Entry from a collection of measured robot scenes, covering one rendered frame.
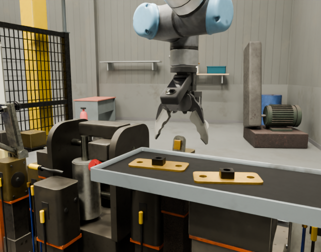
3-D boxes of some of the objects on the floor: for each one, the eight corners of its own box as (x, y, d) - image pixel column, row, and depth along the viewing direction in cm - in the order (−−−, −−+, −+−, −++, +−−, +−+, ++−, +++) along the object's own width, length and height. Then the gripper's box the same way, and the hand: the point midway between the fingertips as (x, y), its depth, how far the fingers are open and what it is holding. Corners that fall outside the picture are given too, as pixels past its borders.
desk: (116, 120, 886) (116, 96, 874) (99, 127, 757) (98, 100, 745) (95, 119, 900) (94, 96, 888) (74, 126, 770) (73, 99, 759)
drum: (282, 128, 748) (284, 95, 734) (259, 127, 759) (261, 94, 745) (277, 124, 805) (279, 93, 791) (256, 124, 816) (258, 93, 802)
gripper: (225, 68, 77) (222, 141, 80) (159, 69, 86) (159, 135, 89) (215, 66, 70) (212, 147, 72) (144, 67, 79) (144, 139, 81)
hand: (179, 142), depth 78 cm, fingers open, 14 cm apart
